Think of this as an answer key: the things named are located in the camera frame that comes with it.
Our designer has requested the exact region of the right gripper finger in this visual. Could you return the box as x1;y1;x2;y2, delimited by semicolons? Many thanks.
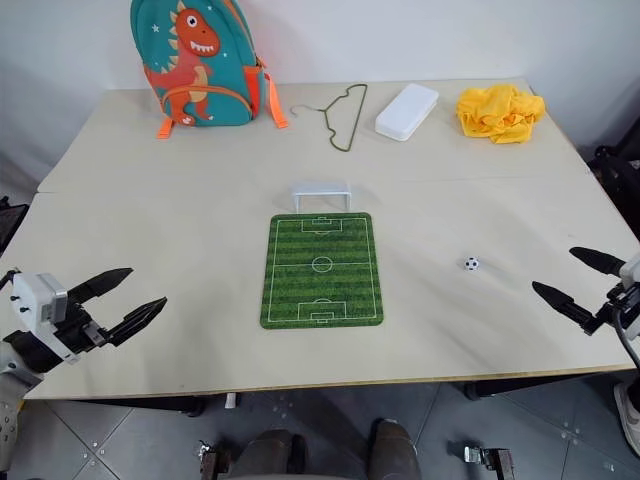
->
531;280;601;336
569;246;628;276

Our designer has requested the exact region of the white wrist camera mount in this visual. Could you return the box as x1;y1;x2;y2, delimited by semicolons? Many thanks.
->
9;272;81;365
616;251;640;342

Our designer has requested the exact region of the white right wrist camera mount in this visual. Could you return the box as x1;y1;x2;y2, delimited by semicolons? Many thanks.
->
616;251;640;342

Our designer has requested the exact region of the black equipment frame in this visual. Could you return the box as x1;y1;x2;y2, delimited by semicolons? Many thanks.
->
586;143;640;202

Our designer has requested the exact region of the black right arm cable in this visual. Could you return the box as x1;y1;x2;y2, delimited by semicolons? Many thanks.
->
615;308;640;374

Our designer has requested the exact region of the small white goal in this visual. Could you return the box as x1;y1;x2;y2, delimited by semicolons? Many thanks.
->
290;182;353;211

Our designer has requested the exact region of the green soccer field mat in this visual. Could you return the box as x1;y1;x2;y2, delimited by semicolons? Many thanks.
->
259;211;386;330

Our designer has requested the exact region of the white plastic box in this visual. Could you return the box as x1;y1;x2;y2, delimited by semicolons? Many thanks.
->
374;82;440;142

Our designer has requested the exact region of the crumpled yellow cloth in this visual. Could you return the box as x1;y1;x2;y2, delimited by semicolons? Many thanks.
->
455;84;546;145

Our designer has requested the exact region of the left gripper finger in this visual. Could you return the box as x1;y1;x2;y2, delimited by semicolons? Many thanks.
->
66;267;135;304
104;296;169;348

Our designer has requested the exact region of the olive green clothes hanger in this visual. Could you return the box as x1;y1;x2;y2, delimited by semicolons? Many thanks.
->
289;83;370;152

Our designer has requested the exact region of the dark rounded shape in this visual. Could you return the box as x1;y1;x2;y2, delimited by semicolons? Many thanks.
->
368;418;422;480
234;428;307;480

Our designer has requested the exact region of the teal dinosaur backpack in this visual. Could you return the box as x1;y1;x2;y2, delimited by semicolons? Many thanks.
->
129;0;290;140

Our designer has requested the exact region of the metal caster bracket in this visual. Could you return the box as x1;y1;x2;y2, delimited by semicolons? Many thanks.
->
197;440;232;480
460;443;515;474

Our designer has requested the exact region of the black table caster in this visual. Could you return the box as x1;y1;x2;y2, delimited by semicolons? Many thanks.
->
175;394;206;418

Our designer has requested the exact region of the black crate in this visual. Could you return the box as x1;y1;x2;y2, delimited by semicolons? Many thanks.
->
0;196;30;254

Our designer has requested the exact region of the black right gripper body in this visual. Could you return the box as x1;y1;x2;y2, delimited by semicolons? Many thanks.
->
593;281;640;332

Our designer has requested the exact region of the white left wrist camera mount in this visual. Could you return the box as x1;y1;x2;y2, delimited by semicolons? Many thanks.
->
9;272;81;365

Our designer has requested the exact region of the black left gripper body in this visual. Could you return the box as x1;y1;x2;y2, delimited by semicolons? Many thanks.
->
53;301;114;359

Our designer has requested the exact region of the white sneaker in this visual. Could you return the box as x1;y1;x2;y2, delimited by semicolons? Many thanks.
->
613;381;640;445

